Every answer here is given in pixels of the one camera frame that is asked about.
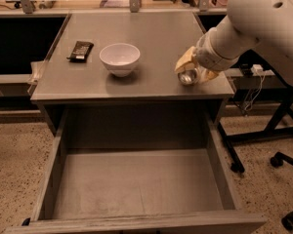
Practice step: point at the grey cabinet counter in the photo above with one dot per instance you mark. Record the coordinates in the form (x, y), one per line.
(161, 36)

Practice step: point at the white power adapter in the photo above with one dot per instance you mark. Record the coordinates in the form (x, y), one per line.
(257, 69)

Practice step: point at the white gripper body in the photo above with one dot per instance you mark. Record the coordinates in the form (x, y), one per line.
(207, 57)

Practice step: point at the dark brown snack bar packet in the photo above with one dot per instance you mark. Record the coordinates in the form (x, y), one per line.
(81, 51)

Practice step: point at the grey open top drawer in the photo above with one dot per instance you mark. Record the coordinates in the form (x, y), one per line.
(138, 169)

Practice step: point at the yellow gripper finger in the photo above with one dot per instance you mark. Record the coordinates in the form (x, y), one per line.
(207, 75)
(187, 61)

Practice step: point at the black rolling table stand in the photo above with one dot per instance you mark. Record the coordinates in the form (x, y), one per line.
(268, 133)

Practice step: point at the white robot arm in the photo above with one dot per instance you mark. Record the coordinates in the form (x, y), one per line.
(264, 26)

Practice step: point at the silver green 7up can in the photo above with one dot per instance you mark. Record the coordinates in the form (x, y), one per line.
(189, 77)

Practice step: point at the white ceramic bowl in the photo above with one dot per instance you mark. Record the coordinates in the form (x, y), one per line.
(120, 59)

